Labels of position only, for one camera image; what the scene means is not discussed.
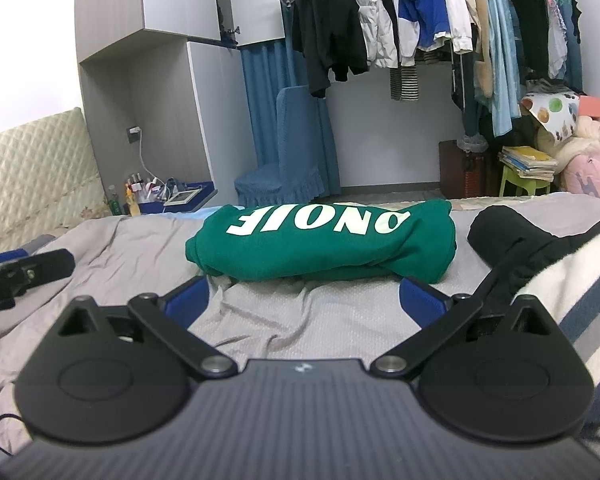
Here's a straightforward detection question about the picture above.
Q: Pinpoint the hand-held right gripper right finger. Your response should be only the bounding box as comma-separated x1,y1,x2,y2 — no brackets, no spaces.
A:
370,240,557,377

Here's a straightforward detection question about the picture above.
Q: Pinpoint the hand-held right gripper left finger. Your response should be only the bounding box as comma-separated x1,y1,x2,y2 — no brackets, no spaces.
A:
55,275,239,379

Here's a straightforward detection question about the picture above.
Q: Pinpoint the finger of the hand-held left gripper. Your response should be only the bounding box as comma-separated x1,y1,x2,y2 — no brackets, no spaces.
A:
0,247,77,314

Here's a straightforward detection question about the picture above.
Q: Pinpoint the green hoodie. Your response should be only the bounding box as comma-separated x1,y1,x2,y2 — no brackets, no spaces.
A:
185,199,457,284

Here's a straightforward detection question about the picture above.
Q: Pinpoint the cream quilted headboard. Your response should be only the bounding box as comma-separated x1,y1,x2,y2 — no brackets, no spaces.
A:
0,107,109,256

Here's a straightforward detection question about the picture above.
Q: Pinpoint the blue nightstand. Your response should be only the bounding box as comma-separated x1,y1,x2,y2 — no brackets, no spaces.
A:
130,180,219,217

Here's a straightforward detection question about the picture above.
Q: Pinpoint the black garment on bed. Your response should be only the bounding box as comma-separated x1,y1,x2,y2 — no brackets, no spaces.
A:
467,205,600,304

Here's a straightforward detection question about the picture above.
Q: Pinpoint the grey bed sheet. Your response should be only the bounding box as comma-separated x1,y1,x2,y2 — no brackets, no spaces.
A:
0,195,600,461

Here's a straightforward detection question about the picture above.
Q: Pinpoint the brown trunk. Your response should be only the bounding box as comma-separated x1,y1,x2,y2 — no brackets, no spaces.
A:
438,140,504,199

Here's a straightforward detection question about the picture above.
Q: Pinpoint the white grey striped blanket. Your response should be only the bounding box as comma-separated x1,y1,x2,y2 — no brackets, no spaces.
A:
516,225,600,442

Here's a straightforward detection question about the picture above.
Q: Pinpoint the green stool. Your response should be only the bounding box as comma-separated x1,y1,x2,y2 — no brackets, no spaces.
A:
497,165,554,199

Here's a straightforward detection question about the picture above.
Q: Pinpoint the stack of books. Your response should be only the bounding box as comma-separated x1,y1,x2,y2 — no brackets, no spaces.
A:
497,145,559,182

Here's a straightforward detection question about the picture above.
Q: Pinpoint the blue covered chair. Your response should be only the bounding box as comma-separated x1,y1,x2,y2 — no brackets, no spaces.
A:
234,86,327,209

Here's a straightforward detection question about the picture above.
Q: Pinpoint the blue curtain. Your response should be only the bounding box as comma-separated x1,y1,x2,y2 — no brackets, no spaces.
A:
239,0,342,197

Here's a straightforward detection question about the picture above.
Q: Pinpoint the pink blanket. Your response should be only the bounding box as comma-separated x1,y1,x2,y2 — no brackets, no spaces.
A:
559,147,600,202

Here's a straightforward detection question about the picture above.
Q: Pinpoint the black white striped garment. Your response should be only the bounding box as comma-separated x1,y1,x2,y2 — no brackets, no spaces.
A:
390,62,421,102

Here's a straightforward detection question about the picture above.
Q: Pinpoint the polka dot bag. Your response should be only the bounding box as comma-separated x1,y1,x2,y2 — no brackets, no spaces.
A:
520,89,581,147

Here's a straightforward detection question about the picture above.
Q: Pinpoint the cream plush bedding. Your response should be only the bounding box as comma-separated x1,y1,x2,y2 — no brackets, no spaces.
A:
537,115,600,172

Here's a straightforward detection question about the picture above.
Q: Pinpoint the light blue dress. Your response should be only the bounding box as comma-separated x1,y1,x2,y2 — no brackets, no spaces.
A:
484,0,525,139

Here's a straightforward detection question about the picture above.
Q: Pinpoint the beige fluffy coat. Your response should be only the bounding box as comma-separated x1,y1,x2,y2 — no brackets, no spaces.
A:
461,0,499,99

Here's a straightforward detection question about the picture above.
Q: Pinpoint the white puffer jacket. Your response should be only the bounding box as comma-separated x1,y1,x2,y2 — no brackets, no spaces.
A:
352,0,402,69

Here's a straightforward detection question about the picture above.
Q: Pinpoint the black hanging jacket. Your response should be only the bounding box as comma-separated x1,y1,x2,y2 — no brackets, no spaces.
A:
294,0,371,99

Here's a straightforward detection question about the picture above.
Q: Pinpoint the blue and white jersey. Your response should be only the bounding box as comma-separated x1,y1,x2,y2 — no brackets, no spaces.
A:
397,0,477,69

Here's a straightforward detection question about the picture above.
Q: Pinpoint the black hanging garment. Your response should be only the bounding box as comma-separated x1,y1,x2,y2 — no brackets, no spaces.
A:
508,0,552,79

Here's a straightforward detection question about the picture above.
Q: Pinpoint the white picture frame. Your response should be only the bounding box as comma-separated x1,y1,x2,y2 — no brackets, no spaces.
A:
162,188,204,206

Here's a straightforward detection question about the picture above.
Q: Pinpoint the white charger cable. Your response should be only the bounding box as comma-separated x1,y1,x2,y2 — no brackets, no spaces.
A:
137,140,170,197

